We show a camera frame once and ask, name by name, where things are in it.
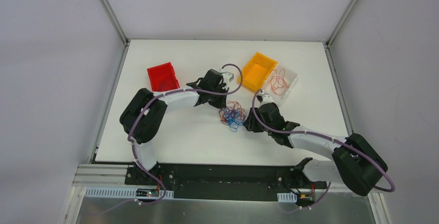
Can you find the right white cable duct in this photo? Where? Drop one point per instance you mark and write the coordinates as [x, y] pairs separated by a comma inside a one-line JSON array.
[[286, 197]]

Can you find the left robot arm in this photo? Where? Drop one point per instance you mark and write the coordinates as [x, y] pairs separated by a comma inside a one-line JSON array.
[[143, 116]]

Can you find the red plastic bin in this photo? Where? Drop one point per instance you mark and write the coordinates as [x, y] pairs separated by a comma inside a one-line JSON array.
[[162, 78]]

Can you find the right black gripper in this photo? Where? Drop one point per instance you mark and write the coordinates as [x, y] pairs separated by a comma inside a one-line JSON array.
[[253, 124]]

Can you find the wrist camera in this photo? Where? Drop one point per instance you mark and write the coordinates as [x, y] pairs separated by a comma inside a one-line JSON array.
[[264, 98], [227, 76]]

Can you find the orange plastic bin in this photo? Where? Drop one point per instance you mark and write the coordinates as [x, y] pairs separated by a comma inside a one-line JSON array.
[[256, 71]]

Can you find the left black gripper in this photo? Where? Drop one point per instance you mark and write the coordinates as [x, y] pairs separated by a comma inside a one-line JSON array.
[[218, 99]]

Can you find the left white cable duct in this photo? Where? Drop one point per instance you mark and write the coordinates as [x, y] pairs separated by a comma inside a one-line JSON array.
[[128, 193]]

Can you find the white cable duct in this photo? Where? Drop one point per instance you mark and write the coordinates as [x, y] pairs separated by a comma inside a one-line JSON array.
[[128, 193], [286, 197]]

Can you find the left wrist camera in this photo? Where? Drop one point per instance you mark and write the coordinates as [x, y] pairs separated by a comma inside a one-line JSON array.
[[227, 76]]

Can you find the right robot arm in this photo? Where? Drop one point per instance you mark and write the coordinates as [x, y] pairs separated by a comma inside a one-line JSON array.
[[350, 160]]

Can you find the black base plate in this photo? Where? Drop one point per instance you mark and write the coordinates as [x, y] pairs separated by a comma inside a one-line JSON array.
[[222, 182]]

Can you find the aluminium frame rail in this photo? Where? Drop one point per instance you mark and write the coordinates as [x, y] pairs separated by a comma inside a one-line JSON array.
[[100, 175]]

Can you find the white plastic bin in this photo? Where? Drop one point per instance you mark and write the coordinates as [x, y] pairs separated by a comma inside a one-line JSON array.
[[280, 82]]

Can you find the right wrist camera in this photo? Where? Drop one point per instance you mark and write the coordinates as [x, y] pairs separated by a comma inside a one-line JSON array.
[[264, 98]]

